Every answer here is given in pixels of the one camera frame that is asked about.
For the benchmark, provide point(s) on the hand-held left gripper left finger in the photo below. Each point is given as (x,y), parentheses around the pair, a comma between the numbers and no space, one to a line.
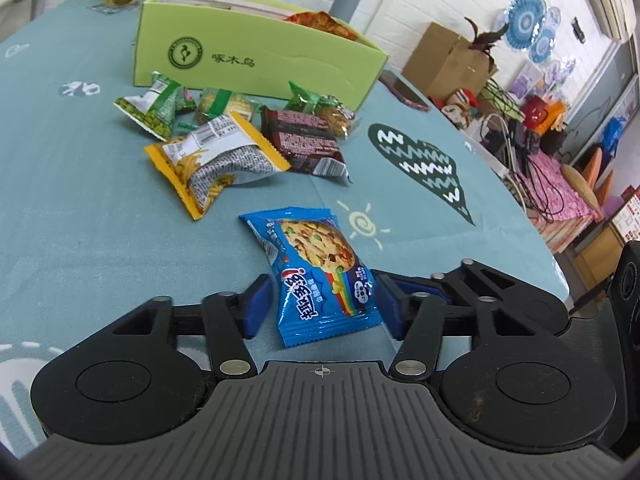
(257,306)

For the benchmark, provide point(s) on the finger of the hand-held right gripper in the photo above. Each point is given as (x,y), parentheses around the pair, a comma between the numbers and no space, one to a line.
(425,287)

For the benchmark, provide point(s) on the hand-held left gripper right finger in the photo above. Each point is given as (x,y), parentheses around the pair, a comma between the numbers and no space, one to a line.
(397,313)

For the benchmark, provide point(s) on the blue cookie packet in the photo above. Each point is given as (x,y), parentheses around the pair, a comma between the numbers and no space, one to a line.
(315,270)

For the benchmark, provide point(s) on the yellow fries snack bag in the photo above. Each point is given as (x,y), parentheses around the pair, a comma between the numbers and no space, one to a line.
(215,160)

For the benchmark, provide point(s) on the dark maroon snack packet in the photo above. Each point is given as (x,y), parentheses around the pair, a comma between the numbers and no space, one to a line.
(300,137)

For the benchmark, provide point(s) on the green yellow cracker packet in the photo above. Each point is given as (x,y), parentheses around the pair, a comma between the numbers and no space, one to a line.
(225,105)

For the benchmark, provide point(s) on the green clear cookie packet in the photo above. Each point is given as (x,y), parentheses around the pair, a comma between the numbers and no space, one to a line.
(327,107)

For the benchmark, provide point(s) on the green pea snack packet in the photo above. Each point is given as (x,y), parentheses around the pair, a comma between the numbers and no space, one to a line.
(155,107)

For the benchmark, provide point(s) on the green cardboard box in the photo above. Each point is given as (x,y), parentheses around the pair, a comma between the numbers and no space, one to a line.
(250,62)

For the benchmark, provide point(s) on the red silver snack bag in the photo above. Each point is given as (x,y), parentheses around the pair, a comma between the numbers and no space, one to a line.
(322,22)

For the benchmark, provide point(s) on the wooden cabinet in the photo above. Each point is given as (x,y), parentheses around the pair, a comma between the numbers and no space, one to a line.
(600,260)

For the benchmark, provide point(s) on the plaid tablecloth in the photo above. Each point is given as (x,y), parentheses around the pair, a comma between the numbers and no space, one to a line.
(567,235)

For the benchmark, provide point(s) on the pink patterned cloth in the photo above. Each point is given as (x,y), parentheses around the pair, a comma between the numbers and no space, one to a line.
(560,185)

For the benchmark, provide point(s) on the orange cushion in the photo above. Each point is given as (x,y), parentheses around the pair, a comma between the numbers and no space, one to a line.
(582,175)

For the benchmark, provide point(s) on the santa plush doll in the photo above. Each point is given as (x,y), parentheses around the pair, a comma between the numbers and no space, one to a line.
(457,107)

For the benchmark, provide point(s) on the smartphone with pink case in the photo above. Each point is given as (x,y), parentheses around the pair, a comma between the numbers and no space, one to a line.
(402,90)

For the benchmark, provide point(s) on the blue bag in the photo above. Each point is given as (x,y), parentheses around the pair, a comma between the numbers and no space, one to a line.
(612,134)

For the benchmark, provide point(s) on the orange bag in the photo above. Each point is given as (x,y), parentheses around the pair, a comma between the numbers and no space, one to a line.
(555,116)

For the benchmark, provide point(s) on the brown cardboard box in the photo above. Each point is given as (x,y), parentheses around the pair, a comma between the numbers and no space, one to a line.
(445,62)

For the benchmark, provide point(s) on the dark purple plant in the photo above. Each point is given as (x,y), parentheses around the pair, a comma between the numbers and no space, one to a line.
(485,35)

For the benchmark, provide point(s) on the medium blue paper fan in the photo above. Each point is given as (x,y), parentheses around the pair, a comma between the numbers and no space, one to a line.
(544,45)

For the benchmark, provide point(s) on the large blue paper fan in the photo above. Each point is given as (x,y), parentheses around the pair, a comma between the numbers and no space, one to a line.
(525,20)

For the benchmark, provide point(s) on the wall photo print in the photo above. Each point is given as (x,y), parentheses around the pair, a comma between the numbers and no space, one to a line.
(527,82)

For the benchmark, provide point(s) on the black wall sign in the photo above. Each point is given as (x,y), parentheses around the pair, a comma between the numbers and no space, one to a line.
(579,30)

